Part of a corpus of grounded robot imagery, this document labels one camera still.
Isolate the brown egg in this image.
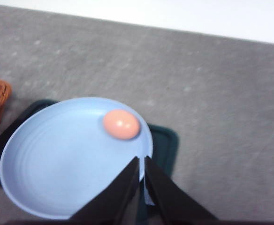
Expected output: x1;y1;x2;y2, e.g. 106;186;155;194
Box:
103;109;140;140

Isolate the blue round plate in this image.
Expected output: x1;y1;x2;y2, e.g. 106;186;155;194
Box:
0;97;153;219

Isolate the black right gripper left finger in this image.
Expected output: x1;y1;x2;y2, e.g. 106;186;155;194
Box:
68;156;141;225

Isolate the black rectangular tray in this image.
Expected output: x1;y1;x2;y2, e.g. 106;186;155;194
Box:
0;100;179;224

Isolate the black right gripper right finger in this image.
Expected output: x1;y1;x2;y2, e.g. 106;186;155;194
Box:
145;156;220;225

